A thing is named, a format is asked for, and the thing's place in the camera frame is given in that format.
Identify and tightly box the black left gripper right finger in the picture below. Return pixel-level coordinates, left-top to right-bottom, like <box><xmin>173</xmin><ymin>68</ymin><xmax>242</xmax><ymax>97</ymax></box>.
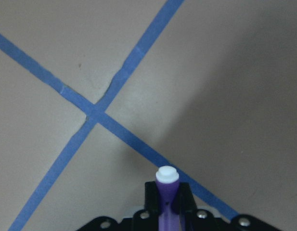
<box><xmin>173</xmin><ymin>182</ymin><xmax>197</xmax><ymax>231</ymax></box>

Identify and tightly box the purple pen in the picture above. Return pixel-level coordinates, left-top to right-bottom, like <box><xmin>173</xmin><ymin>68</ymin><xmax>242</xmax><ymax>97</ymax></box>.
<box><xmin>155</xmin><ymin>166</ymin><xmax>180</xmax><ymax>231</ymax></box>

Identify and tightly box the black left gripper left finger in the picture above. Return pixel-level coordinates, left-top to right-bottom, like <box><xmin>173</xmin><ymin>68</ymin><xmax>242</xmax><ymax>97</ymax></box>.
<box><xmin>132</xmin><ymin>181</ymin><xmax>160</xmax><ymax>231</ymax></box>

